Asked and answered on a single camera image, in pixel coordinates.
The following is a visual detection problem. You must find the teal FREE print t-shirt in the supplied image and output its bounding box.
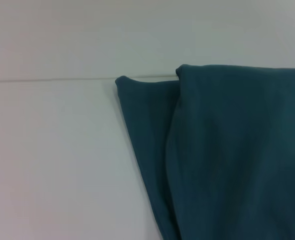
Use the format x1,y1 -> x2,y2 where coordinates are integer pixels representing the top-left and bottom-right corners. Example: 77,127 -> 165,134
114,63 -> 295,240

